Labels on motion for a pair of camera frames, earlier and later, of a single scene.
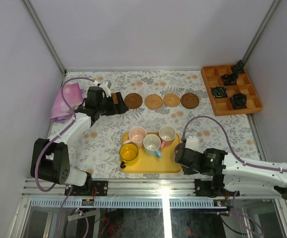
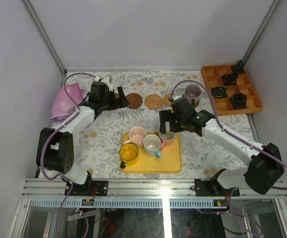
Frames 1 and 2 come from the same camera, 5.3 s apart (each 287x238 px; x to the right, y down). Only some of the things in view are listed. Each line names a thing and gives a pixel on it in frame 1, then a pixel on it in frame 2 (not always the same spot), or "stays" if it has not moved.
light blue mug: (151, 144) stays
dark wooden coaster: (133, 100) stays
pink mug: (167, 134) stays
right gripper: (188, 171) -> (165, 116)
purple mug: (179, 148) -> (192, 91)
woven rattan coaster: (153, 101) stays
